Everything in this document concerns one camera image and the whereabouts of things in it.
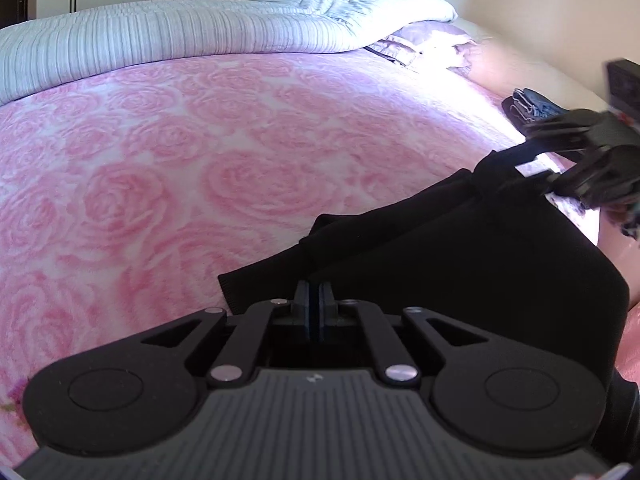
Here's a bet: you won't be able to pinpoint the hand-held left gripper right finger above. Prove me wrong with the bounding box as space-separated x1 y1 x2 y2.
315 280 490 388

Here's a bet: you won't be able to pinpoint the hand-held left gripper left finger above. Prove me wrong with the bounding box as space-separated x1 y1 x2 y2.
140 280 316 388

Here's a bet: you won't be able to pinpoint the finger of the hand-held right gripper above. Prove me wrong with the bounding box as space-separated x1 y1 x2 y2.
542 144 640 209
522 109 621 155

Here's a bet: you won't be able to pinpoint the black zip jacket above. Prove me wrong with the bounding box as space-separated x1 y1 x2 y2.
218 141 631 378

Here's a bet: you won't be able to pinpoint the folded denim clothes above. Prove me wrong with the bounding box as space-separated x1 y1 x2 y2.
501 88 571 137

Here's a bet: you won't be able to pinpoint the purple pillow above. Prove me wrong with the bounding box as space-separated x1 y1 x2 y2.
365 20 482 80

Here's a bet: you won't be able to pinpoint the pink rose blanket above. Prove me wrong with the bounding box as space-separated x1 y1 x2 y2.
0 47 601 461

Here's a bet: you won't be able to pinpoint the white striped quilt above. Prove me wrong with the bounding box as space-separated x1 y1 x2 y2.
0 0 458 107

